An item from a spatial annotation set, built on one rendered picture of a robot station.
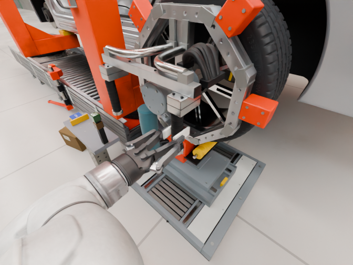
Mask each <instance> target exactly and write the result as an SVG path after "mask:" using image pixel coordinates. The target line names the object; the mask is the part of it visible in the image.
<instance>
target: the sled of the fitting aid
mask: <svg viewBox="0 0 353 265"><path fill-rule="evenodd" d="M161 158H162V157H161ZM161 158H159V159H158V160H157V161H156V162H158V161H159V160H160V159H161ZM156 162H155V163H156ZM236 169H237V166H236V165H234V164H232V163H230V164H229V165H228V167H227V168H226V169H225V170H224V171H223V173H222V174H221V175H220V176H219V178H218V179H217V181H216V182H215V183H214V184H213V186H212V187H211V188H210V189H209V190H208V192H206V191H205V190H203V189H202V188H200V187H199V186H198V185H196V184H195V183H193V182H192V181H191V180H189V179H188V178H187V177H185V176H184V175H182V174H181V173H179V172H178V171H177V170H175V169H174V168H172V167H171V166H170V165H167V166H166V167H165V168H164V169H163V171H162V172H164V173H165V174H166V175H167V176H169V177H170V178H171V179H173V180H174V181H175V182H177V183H178V184H179V185H180V186H182V187H183V188H184V189H186V190H187V191H188V192H189V193H191V194H192V195H194V196H195V197H196V198H198V199H199V200H200V201H201V202H203V203H204V204H205V205H207V206H208V207H210V206H211V205H212V203H213V202H214V201H215V199H216V198H217V197H218V195H219V194H220V193H221V191H222V190H223V188H224V187H225V186H226V184H227V183H228V182H229V180H230V179H231V178H232V176H233V175H234V174H235V172H236Z"/></svg>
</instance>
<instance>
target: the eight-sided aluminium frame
mask: <svg viewBox="0 0 353 265"><path fill-rule="evenodd" d="M221 8H222V7H221V6H216V5H198V4H180V3H173V2H170V3H155V4H154V6H153V8H152V9H151V12H150V14H149V16H148V18H147V20H146V22H145V24H144V26H143V28H142V30H141V32H140V34H139V36H138V38H137V40H136V41H135V45H134V49H142V48H148V47H151V46H152V44H153V43H154V41H155V39H156V38H157V36H158V35H159V33H160V32H161V30H162V28H163V27H164V25H165V24H166V22H167V20H168V19H169V18H175V20H179V21H182V20H183V19H185V20H189V21H190V22H195V23H203V24H204V25H205V27H206V28H207V30H208V32H209V33H210V35H211V37H212V39H213V40H214V42H215V44H216V46H217V48H218V49H219V51H220V53H221V55H222V56H223V58H224V60H225V62H226V63H227V65H228V67H229V69H230V71H231V72H232V74H233V76H234V78H235V84H234V88H233V92H232V97H231V101H230V105H229V109H228V113H227V117H226V121H225V123H223V124H220V125H218V126H215V127H212V128H209V129H207V130H204V131H198V130H196V129H194V128H192V127H191V126H189V125H187V124H185V123H183V129H185V128H186V127H188V126H189V127H190V134H189V135H188V136H186V137H185V139H186V140H187V141H189V142H190V143H192V144H195V145H200V144H202V143H205V142H209V141H213V140H217V139H220V138H224V137H228V136H231V135H233V134H234V133H235V132H236V131H237V130H238V129H239V127H240V125H241V123H242V120H241V119H239V118H238V116H239V113H240V110H241V106H242V103H243V101H244V100H245V99H246V98H247V97H248V96H249V95H250V93H251V90H252V87H253V84H254V81H255V77H256V74H257V71H256V69H255V67H254V63H252V62H251V60H250V58H249V56H248V54H247V53H246V51H245V49H244V47H243V45H242V43H241V42H240V40H239V38H238V36H237V35H236V36H233V37H230V38H228V37H227V35H226V34H225V33H224V32H223V30H222V29H221V27H220V26H219V25H218V23H217V22H216V21H215V18H216V16H217V14H218V13H219V11H220V10H221ZM136 62H139V63H142V64H144V65H147V66H150V67H151V57H150V56H148V57H143V58H136ZM138 77H139V76H138ZM147 82H149V80H146V79H144V78H141V77H139V84H140V86H139V87H140V91H141V93H142V87H143V85H144V84H145V83H147ZM157 117H158V120H159V121H160V123H161V124H162V126H163V127H169V126H171V114H170V113H169V112H166V113H165V114H163V115H157Z"/></svg>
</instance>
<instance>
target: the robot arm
mask: <svg viewBox="0 0 353 265"><path fill-rule="evenodd" d="M189 134H190V127H189V126H188V127H186V128H185V129H184V130H182V131H181V132H179V133H178V134H177V135H175V136H174V137H173V140H172V141H171V142H169V143H167V144H165V145H163V146H161V147H160V148H158V149H156V150H154V149H153V150H151V149H152V148H153V147H154V146H155V145H156V144H157V143H158V142H159V141H160V140H161V139H162V137H163V139H166V138H167V137H169V136H170V135H171V126H169V127H165V128H164V129H160V128H159V129H158V131H156V130H155V129H153V130H151V131H149V132H147V133H146V134H144V135H142V136H140V137H138V138H137V139H135V140H133V141H129V142H127V143H125V145H126V149H127V152H126V153H123V154H121V155H119V156H118V157H116V158H115V159H113V160H112V161H111V163H110V162H108V161H104V162H103V163H101V164H100V165H98V166H97V167H95V168H94V169H92V170H91V171H89V172H87V173H86V174H84V175H83V176H81V177H79V178H77V179H75V180H72V181H69V182H66V183H65V184H63V185H61V186H59V187H57V188H55V189H54V190H52V191H51V192H49V193H47V194H46V195H44V196H42V197H41V198H39V199H38V200H36V201H35V202H34V203H32V204H31V205H30V206H28V207H27V208H26V209H24V210H23V211H22V212H21V213H20V214H18V215H17V216H16V217H15V218H14V219H13V220H12V221H11V222H10V223H9V224H8V225H7V226H6V227H5V228H4V229H3V230H2V231H1V232H0V265H144V263H143V260H142V256H141V254H140V252H139V249H138V247H137V245H136V243H135V242H134V240H133V238H132V237H131V236H130V234H129V233H128V231H127V230H126V229H125V227H124V226H123V225H122V224H121V222H120V221H119V220H118V219H117V218H116V217H115V216H113V215H112V214H111V213H110V212H108V211H107V210H108V209H109V208H110V207H112V206H113V205H114V204H115V203H116V202H117V201H118V200H119V199H121V198H122V197H123V196H124V195H125V194H127V193H128V191H129V188H128V187H129V186H132V185H133V184H134V183H135V182H136V181H138V180H139V179H140V178H141V177H142V175H143V174H145V173H148V172H150V171H153V172H156V173H157V175H161V173H162V171H163V169H164V168H165V167H166V166H167V165H168V164H169V163H170V162H171V161H172V160H173V159H174V158H175V157H176V156H177V155H178V154H179V153H180V144H181V143H182V142H184V140H185V137H186V136H188V135H189ZM150 150H151V151H150ZM162 156H163V157H162ZM161 157H162V158H161ZM159 158H161V159H160V160H159V161H158V162H156V161H157V160H158V159H159ZM154 162H156V163H155V164H154V165H153V163H154Z"/></svg>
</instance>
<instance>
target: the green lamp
mask: <svg viewBox="0 0 353 265"><path fill-rule="evenodd" d="M90 117H91V120H92V121H93V122H95V123H96V122H98V121H100V120H101V116H100V114H99V113H98V112H94V113H92V114H90Z"/></svg>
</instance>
